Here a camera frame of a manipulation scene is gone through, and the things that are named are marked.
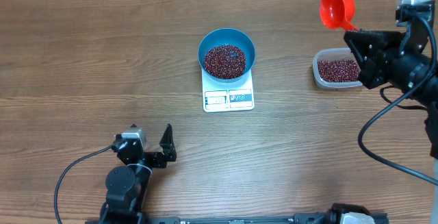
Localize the red scoop blue handle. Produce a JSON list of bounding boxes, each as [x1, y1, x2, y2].
[[319, 0, 359, 31]]

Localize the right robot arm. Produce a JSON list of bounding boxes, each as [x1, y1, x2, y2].
[[344, 29, 437, 186]]

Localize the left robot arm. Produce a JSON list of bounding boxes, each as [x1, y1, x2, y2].
[[98, 124, 177, 224]]

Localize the white digital kitchen scale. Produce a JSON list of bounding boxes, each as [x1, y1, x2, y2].
[[201, 70, 255, 113]]

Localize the red beans in bowl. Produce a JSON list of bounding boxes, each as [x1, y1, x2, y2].
[[203, 45, 246, 79]]

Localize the blue metal bowl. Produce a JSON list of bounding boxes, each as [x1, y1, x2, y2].
[[198, 28, 256, 81]]

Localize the red beans pile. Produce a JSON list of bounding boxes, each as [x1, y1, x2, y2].
[[317, 59, 359, 83]]

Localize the clear plastic container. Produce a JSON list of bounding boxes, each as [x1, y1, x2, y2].
[[312, 47, 363, 90]]

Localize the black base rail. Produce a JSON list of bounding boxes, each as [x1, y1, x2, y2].
[[96, 203, 389, 224]]

